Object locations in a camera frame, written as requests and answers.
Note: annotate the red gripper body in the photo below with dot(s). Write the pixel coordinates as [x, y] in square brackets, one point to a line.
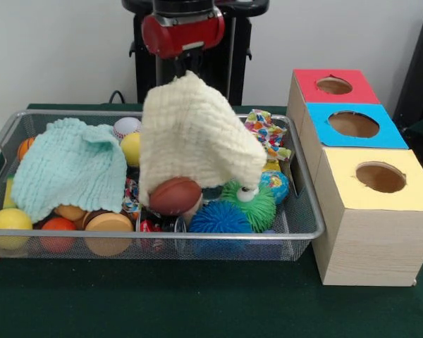
[183, 37]

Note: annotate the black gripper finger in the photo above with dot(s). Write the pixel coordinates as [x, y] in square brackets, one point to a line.
[195, 63]
[179, 67]

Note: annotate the cream knitted cloth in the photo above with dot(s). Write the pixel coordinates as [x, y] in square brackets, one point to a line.
[190, 134]

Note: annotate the silver mesh bin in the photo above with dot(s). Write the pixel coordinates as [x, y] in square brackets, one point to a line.
[155, 233]

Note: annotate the wooden three-hole box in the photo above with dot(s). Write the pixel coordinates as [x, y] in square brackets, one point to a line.
[373, 246]

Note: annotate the white baseball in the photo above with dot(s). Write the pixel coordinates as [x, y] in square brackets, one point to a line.
[125, 127]

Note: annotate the colourful patterned fabric toy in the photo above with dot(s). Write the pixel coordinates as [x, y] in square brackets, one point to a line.
[264, 130]

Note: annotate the yellow ball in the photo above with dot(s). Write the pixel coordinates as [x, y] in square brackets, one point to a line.
[130, 149]
[8, 222]

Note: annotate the brown toy football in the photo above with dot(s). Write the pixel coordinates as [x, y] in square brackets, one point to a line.
[172, 197]

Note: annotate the blue globe ball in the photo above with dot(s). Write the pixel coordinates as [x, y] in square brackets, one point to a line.
[275, 184]

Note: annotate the mint green knitted cloth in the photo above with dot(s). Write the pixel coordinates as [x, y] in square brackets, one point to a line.
[67, 169]

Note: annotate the blue spiky ball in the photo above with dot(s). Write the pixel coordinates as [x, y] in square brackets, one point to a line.
[218, 220]

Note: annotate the green spiky toy with eyes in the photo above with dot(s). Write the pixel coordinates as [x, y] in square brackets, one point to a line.
[261, 213]

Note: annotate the orange-red ball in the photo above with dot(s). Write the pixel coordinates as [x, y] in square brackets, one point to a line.
[58, 225]

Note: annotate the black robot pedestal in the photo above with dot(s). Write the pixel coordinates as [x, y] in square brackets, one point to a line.
[241, 70]

